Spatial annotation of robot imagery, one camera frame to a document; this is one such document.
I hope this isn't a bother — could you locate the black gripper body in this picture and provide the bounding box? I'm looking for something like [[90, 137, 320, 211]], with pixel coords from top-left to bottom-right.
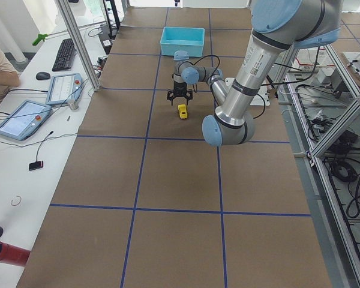
[[173, 80, 187, 95]]

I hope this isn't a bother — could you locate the yellow beetle toy car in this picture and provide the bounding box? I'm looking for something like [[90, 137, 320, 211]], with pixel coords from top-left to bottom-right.
[[178, 104, 188, 119]]

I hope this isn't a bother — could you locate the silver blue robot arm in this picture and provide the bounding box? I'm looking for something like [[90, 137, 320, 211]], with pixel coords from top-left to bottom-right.
[[167, 1, 343, 146]]

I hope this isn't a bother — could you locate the light blue plastic bin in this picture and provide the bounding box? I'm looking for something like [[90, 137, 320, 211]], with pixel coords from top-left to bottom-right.
[[160, 26, 205, 57]]

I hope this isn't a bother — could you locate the far blue teach pendant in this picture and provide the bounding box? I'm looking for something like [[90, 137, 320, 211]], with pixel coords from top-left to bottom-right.
[[46, 73, 83, 106]]

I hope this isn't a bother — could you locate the blue teach pendant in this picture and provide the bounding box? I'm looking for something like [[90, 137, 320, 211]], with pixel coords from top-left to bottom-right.
[[0, 100, 52, 141], [46, 73, 83, 106]]

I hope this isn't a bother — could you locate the black keyboard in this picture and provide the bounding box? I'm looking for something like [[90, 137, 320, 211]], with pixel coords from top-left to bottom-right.
[[52, 38, 76, 72]]

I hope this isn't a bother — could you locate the black computer mouse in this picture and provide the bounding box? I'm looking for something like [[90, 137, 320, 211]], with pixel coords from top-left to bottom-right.
[[35, 71, 51, 80]]

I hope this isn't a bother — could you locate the near blue teach pendant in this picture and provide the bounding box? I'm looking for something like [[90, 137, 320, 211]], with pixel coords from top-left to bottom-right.
[[0, 100, 52, 141]]

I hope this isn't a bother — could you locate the black phone on desk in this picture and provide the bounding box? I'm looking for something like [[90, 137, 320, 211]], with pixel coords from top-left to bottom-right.
[[28, 160, 44, 171]]

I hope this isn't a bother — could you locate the red cylinder bottle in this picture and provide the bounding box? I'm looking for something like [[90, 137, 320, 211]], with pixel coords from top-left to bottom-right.
[[0, 241, 31, 267]]

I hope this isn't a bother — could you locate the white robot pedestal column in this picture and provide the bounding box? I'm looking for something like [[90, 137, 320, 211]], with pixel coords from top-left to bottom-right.
[[224, 77, 270, 106]]

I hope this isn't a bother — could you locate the aluminium frame post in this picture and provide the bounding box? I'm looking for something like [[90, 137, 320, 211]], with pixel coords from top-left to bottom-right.
[[55, 0, 100, 92]]

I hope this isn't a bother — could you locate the green handled tool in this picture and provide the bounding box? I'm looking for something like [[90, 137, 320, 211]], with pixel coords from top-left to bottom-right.
[[32, 34, 49, 46]]

